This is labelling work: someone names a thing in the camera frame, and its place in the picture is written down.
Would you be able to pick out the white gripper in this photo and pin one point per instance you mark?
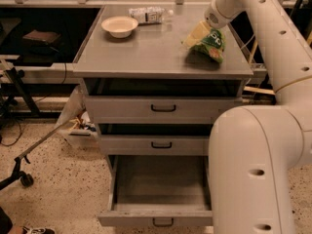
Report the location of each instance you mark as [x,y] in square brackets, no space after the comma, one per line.
[215,19]

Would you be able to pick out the green rice chip bag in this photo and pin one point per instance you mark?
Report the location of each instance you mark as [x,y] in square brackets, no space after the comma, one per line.
[212,45]

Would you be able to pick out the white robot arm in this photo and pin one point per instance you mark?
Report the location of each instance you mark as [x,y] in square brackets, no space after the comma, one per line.
[251,148]

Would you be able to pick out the grey metal drawer cabinet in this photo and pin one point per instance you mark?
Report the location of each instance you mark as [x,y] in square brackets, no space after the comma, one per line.
[153,63]

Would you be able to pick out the grey top drawer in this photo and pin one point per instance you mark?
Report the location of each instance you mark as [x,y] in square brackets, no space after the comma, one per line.
[158,110]

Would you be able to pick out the grey drawer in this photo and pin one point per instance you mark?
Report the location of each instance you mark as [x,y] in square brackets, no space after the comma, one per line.
[159,191]
[154,145]
[158,110]

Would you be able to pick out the grey middle drawer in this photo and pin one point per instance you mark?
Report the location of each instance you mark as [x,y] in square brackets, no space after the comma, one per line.
[154,145]

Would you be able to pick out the clear plastic bag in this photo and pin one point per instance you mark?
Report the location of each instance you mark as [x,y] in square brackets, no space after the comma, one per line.
[74,106]

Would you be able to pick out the grey bottom drawer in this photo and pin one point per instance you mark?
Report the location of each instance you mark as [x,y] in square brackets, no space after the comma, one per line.
[159,191]

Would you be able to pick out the clear plastic water bottle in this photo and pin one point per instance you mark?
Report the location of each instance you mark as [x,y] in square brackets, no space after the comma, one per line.
[150,15]

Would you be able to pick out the white paper bowl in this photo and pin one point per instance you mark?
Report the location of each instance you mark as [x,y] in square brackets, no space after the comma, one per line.
[119,27]

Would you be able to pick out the dark box on shelf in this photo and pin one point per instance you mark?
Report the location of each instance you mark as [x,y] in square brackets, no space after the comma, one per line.
[40,38]

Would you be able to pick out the black metal table leg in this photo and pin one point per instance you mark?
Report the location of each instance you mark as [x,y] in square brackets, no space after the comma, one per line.
[14,77]

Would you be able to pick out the black wheeled stand leg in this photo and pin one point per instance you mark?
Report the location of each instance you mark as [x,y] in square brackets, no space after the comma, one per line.
[25,179]

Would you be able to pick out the black and white sneaker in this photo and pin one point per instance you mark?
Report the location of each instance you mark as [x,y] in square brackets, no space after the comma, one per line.
[29,230]

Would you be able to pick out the wooden easel frame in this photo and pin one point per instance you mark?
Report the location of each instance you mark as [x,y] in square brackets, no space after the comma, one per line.
[259,83]

